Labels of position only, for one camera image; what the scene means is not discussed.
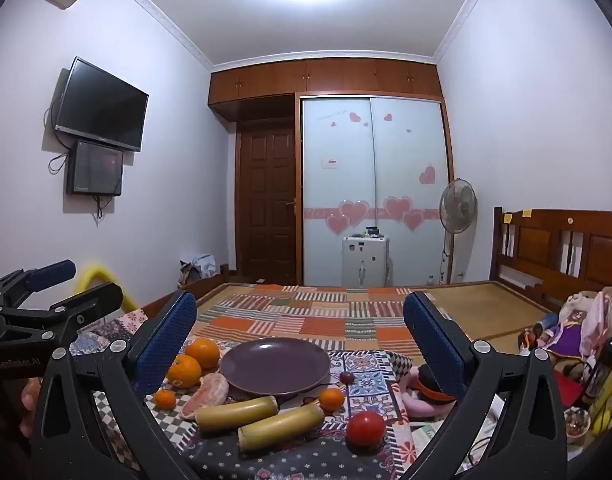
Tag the purple plate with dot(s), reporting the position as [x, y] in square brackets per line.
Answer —
[273, 367]

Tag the black pot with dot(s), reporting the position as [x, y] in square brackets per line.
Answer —
[372, 231]

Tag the plush doll in purple dress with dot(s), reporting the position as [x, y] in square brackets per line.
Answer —
[570, 340]

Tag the wall television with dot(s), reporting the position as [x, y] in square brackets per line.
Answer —
[103, 105]

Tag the bunch of bananas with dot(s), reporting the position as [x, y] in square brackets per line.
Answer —
[603, 412]

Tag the pile of clothes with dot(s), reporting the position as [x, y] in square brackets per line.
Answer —
[198, 267]

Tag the red tomato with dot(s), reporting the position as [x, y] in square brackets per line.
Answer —
[366, 428]

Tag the small mandarin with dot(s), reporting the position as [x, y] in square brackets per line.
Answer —
[332, 400]
[165, 399]

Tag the person's left hand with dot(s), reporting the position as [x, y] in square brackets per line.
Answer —
[30, 402]

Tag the large orange with sticker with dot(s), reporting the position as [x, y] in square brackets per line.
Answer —
[184, 371]

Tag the yellow foam tube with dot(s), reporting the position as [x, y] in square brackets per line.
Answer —
[98, 272]

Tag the wooden bed headboard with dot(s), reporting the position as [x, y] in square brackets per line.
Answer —
[540, 245]

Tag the small dark plum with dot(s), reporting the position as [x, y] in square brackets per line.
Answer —
[347, 377]

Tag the bowl of nuts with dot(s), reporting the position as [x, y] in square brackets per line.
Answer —
[577, 422]

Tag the bamboo bed mat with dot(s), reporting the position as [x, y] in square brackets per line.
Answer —
[485, 310]

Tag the small black wall monitor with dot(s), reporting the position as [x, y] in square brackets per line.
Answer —
[95, 170]

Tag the yellow sugarcane piece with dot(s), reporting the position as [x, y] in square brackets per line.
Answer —
[281, 427]

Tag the brown wooden door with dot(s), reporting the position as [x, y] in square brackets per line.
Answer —
[266, 200]

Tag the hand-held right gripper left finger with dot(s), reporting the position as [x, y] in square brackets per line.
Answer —
[166, 342]

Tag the patterned patchwork blanket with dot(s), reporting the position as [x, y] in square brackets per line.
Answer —
[370, 385]

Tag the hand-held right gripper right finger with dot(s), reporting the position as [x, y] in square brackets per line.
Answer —
[430, 345]

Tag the dark wine bottle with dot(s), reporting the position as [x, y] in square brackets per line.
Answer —
[603, 365]

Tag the standing fan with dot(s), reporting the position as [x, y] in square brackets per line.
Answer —
[458, 205]

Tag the striped patchwork blanket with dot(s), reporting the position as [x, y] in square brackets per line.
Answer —
[306, 315]

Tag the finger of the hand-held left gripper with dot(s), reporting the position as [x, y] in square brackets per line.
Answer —
[91, 300]
[51, 272]

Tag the peeled pomelo segment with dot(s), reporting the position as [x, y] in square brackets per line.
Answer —
[206, 397]

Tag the small white appliance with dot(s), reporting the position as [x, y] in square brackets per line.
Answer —
[365, 262]

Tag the wooden wardrobe with sliding doors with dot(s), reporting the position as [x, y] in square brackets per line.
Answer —
[366, 160]

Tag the pink plush toy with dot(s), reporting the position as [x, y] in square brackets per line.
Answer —
[418, 402]

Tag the yellow banana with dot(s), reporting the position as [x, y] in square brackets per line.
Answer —
[236, 412]

